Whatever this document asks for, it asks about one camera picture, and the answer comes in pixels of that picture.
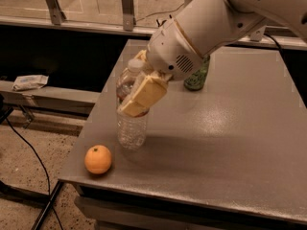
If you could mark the orange fruit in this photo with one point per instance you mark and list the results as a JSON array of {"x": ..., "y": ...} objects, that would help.
[{"x": 98, "y": 159}]

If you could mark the clear plastic water bottle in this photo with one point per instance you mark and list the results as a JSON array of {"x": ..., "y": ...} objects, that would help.
[{"x": 131, "y": 131}]

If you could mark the grey metal ledge beam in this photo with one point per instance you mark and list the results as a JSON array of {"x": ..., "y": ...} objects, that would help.
[{"x": 74, "y": 101}]

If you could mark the green soda can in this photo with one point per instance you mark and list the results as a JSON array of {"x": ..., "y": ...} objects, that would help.
[{"x": 197, "y": 80}]

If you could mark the metal rail bracket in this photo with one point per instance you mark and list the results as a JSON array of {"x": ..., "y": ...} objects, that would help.
[
  {"x": 258, "y": 34},
  {"x": 56, "y": 14},
  {"x": 128, "y": 15}
]

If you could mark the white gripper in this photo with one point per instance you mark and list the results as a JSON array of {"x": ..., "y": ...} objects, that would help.
[{"x": 172, "y": 50}]

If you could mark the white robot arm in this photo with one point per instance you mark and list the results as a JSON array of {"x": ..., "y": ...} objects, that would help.
[{"x": 211, "y": 24}]

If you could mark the white wipes packet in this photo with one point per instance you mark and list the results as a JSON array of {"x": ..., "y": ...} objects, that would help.
[{"x": 29, "y": 82}]

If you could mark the metal rail bracket middle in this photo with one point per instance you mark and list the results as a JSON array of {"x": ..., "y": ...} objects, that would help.
[{"x": 128, "y": 15}]

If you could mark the metal rail bracket right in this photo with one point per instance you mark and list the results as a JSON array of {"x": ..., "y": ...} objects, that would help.
[{"x": 258, "y": 34}]

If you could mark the metal rail bracket left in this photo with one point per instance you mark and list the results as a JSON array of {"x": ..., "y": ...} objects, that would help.
[{"x": 56, "y": 14}]

